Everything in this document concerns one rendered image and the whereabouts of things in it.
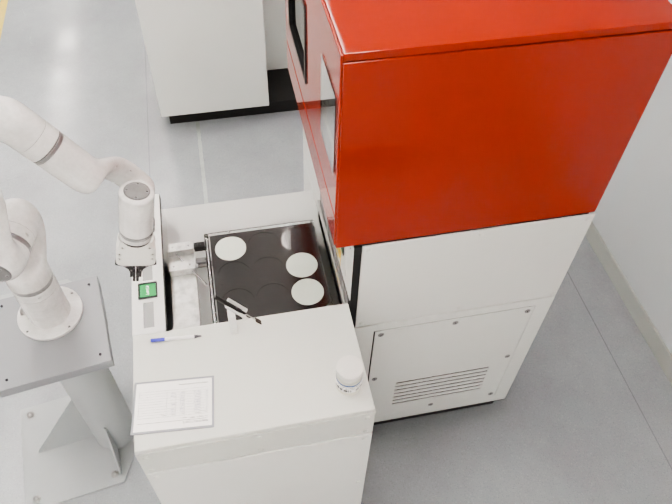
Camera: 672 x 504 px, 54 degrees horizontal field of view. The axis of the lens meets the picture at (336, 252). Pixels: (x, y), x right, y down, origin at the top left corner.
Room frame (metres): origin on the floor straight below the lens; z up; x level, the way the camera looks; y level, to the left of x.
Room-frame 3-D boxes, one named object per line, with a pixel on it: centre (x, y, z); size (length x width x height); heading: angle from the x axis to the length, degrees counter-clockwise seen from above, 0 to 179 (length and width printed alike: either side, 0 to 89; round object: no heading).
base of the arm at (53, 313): (1.09, 0.86, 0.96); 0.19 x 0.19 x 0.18
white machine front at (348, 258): (1.50, 0.04, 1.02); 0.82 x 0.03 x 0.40; 13
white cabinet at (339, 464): (1.16, 0.30, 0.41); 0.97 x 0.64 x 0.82; 13
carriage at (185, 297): (1.19, 0.47, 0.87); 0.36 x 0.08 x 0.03; 13
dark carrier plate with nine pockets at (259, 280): (1.27, 0.21, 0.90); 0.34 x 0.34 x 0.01; 13
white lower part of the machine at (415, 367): (1.58, -0.29, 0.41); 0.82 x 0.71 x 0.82; 13
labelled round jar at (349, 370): (0.84, -0.05, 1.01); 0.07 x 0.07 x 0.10
